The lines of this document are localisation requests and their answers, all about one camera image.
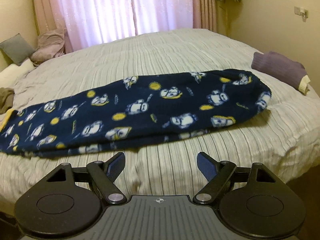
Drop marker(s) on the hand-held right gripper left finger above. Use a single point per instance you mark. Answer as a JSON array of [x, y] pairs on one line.
[[116, 167]]

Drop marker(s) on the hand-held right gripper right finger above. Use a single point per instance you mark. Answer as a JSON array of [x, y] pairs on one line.
[[205, 167]]

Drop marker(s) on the navy printed fleece pants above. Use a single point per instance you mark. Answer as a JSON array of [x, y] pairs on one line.
[[150, 110]]

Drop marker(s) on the grey striped bedspread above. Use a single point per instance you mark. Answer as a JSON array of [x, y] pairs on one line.
[[175, 52]]

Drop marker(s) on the purple folded garment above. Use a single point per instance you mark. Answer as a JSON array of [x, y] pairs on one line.
[[277, 66]]

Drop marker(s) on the brown crumpled garment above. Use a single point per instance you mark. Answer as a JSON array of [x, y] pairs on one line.
[[6, 100]]

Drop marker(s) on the cream headboard cushion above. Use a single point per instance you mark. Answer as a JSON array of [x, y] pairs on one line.
[[13, 73]]

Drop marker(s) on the pink crumpled blanket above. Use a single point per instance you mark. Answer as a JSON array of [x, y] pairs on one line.
[[50, 45]]

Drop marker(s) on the grey pillow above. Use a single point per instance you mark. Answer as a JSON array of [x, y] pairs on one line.
[[17, 48]]

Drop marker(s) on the pink curtain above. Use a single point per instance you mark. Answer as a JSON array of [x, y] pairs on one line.
[[112, 10]]

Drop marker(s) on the white wall outlet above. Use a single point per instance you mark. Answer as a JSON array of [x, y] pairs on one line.
[[301, 11]]

